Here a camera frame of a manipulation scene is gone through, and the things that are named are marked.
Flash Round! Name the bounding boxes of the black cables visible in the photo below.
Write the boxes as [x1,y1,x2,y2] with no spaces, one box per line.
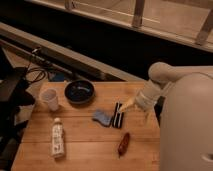
[23,46,56,84]

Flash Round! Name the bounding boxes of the dark blue bowl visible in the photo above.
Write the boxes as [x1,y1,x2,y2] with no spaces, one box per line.
[64,80,95,105]

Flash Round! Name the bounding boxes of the white plastic bottle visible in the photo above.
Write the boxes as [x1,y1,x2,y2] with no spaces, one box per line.
[51,118,65,158]

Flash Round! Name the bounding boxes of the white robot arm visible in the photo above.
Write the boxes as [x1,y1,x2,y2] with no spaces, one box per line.
[121,62,213,171]

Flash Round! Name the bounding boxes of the clear plastic cup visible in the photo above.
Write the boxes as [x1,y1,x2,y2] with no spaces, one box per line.
[40,89,59,111]

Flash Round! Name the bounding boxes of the black and white striped sponge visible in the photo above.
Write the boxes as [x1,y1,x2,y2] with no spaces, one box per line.
[112,102,124,129]

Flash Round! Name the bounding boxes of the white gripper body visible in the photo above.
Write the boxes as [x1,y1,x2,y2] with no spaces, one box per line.
[135,80,166,110]

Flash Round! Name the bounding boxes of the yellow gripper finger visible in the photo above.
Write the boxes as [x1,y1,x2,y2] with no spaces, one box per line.
[119,98,135,113]
[144,109,151,124]

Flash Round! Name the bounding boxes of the black equipment at left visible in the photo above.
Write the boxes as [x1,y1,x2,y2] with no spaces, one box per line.
[0,47,35,171]

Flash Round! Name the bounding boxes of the blue cloth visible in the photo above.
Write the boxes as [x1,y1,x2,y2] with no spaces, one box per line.
[92,110,112,127]

